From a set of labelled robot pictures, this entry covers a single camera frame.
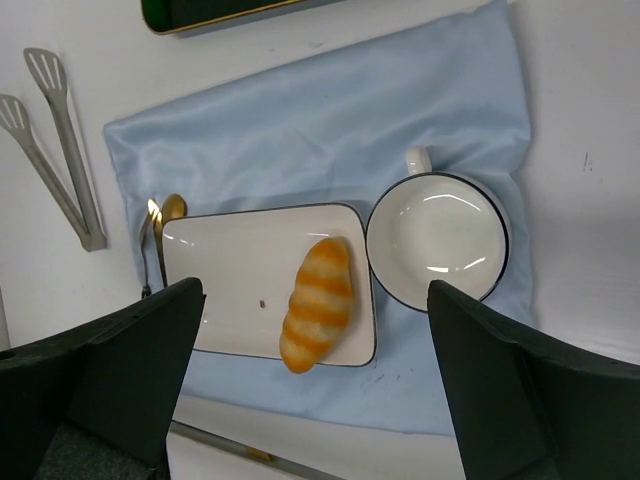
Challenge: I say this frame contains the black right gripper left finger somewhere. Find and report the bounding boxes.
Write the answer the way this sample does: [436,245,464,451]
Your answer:
[1,278,205,479]

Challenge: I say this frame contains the white rectangular plate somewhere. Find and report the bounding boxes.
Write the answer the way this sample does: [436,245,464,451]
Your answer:
[162,203,377,367]

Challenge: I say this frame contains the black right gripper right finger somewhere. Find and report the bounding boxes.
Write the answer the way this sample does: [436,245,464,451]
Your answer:
[427,281,639,479]

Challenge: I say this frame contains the gold knife green handle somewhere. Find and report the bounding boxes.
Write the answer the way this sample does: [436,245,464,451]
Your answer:
[153,219,167,287]

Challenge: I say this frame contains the light blue cloth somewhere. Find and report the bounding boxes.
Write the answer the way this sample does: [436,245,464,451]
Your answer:
[104,1,533,435]

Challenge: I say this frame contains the gold spoon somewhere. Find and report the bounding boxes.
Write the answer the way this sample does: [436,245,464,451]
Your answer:
[161,193,188,224]

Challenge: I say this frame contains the white round bowl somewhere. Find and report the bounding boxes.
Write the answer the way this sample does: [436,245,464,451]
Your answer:
[366,146,512,312]

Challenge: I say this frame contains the gold fork green handle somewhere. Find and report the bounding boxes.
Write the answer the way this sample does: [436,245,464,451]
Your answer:
[138,198,164,300]

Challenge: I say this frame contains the silver metal tongs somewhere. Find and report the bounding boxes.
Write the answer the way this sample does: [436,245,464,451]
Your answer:
[0,47,108,252]

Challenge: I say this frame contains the orange striped bread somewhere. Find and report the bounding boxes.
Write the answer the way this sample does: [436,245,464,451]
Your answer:
[279,237,355,374]

